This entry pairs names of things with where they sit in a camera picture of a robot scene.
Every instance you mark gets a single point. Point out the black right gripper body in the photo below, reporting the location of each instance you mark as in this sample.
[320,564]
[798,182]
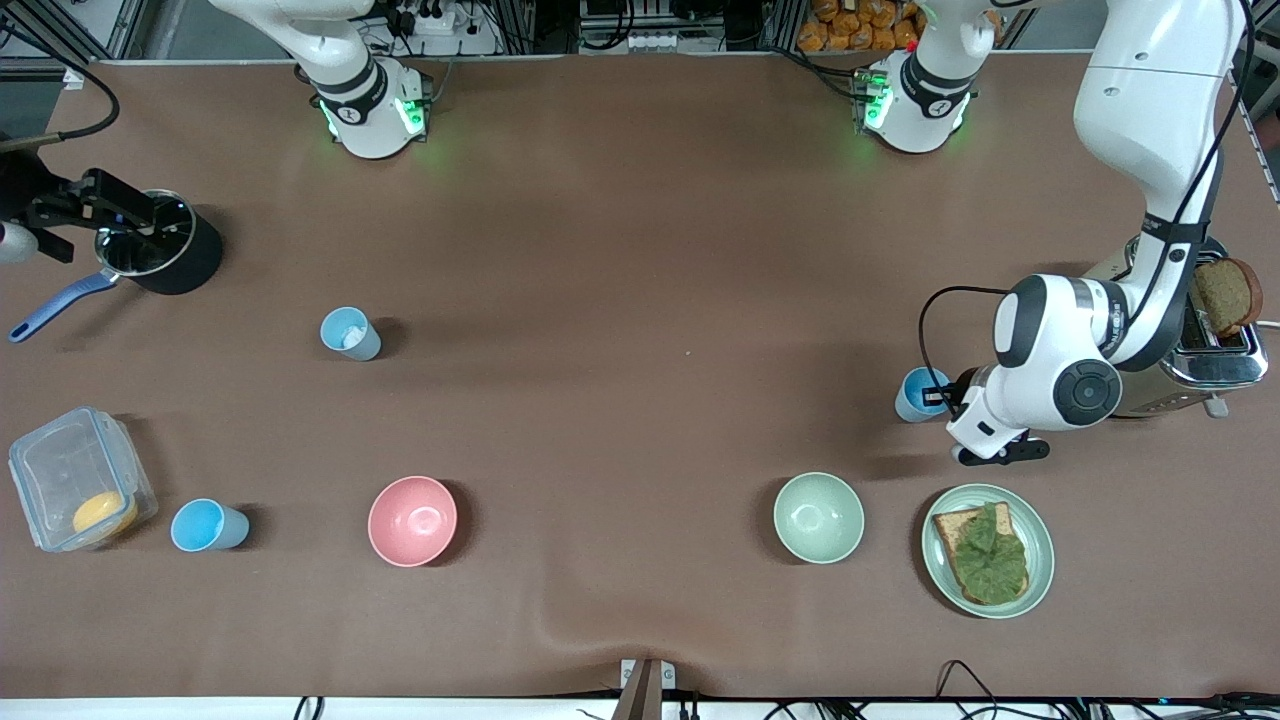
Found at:
[22,190]

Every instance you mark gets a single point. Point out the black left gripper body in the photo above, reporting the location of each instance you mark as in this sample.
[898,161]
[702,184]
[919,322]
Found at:
[964,389]

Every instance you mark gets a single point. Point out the plain blue cup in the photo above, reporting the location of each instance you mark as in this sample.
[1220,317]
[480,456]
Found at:
[200,525]
[910,395]

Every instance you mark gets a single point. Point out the blue cup holding paper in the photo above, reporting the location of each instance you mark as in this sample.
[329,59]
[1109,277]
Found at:
[367,347]

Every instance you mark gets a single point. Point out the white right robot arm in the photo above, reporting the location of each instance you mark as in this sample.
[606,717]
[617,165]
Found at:
[350,100]

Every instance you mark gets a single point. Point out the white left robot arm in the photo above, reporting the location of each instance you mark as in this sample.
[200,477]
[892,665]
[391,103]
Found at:
[1150,100]

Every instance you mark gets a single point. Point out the brown toast slice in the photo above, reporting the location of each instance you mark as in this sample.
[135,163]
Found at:
[950,525]

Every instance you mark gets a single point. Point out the light green bowl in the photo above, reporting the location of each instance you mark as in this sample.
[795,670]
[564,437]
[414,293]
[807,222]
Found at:
[818,518]

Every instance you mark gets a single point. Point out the green lettuce leaf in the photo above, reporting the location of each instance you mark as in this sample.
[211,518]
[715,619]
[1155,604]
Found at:
[990,560]

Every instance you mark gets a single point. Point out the light green plate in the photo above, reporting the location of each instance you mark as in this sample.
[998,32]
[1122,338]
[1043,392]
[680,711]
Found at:
[1042,550]

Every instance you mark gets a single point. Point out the white crumpled paper wad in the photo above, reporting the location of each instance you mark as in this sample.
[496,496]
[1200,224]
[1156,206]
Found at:
[352,337]

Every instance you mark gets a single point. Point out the clear plastic food container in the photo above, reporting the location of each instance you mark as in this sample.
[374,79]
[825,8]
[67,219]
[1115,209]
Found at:
[60,470]

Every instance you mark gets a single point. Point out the beige and chrome toaster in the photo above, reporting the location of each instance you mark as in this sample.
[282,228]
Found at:
[1225,362]

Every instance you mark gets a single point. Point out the brown bread slice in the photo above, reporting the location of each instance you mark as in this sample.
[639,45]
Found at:
[1225,295]

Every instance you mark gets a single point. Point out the round orange food piece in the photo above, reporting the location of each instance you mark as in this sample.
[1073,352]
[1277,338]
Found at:
[100,512]

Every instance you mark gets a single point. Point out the white power strip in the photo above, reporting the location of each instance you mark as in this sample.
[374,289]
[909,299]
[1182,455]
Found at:
[425,18]

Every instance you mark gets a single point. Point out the bag of orange buns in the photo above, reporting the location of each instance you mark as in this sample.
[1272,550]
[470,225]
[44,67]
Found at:
[860,25]

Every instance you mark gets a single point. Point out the pink bowl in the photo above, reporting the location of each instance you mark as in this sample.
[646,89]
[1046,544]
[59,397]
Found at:
[412,520]

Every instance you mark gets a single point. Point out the metal table clamp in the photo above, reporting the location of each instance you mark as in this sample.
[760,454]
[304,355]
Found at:
[645,690]

